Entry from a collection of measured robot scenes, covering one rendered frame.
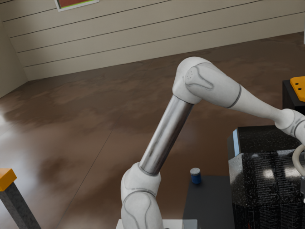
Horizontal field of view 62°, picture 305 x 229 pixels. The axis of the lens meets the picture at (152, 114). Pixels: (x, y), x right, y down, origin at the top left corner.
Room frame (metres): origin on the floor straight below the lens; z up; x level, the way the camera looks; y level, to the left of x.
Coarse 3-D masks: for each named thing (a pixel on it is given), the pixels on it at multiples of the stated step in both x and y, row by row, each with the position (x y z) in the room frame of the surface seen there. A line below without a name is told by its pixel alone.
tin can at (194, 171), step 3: (195, 168) 2.08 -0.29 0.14; (192, 171) 2.05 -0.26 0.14; (195, 171) 2.04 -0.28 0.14; (198, 171) 2.02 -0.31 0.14; (192, 174) 2.01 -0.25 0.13; (195, 174) 2.00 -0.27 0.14; (198, 174) 2.00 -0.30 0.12; (192, 177) 2.02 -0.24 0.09; (195, 177) 2.00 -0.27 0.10; (198, 177) 2.00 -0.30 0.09; (192, 180) 2.03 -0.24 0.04; (195, 180) 2.00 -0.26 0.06; (198, 180) 2.00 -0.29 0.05; (201, 180) 2.02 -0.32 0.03; (195, 183) 2.01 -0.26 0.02; (198, 183) 2.00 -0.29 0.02
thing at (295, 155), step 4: (296, 148) 1.10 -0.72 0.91; (300, 148) 1.09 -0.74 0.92; (304, 148) 1.09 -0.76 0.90; (296, 152) 1.06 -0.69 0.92; (300, 152) 1.07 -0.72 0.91; (292, 156) 1.04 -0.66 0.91; (296, 156) 1.02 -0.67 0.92; (296, 160) 0.99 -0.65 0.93; (296, 164) 0.96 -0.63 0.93; (300, 164) 0.96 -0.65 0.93; (296, 168) 0.95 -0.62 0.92; (300, 168) 0.93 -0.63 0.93; (300, 172) 0.91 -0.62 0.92; (304, 172) 0.90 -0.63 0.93
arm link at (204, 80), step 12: (192, 72) 0.82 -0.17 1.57; (204, 72) 0.80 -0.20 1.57; (216, 72) 0.81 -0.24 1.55; (192, 84) 0.80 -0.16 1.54; (204, 84) 0.79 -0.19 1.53; (216, 84) 0.78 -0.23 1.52; (228, 84) 0.79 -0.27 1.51; (204, 96) 0.79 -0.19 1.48; (216, 96) 0.78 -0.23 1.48; (228, 96) 0.78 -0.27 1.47
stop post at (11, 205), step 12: (0, 168) 1.39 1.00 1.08; (0, 180) 1.26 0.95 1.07; (12, 180) 1.32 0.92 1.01; (0, 192) 1.28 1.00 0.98; (12, 192) 1.30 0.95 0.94; (12, 204) 1.27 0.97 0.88; (24, 204) 1.33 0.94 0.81; (12, 216) 1.29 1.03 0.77; (24, 216) 1.29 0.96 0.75; (24, 228) 1.28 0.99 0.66; (36, 228) 1.32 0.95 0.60
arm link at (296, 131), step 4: (304, 120) 0.93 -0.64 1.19; (300, 124) 0.92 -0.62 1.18; (304, 124) 0.90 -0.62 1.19; (296, 128) 0.93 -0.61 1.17; (300, 128) 0.91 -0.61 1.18; (304, 128) 0.89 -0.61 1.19; (296, 132) 0.92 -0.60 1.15; (300, 132) 0.90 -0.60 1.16; (304, 132) 0.87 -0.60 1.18; (296, 136) 0.92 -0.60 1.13; (300, 136) 0.89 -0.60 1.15; (304, 136) 0.87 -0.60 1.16; (300, 140) 0.89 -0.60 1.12; (304, 140) 0.87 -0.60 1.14; (304, 144) 0.87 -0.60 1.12
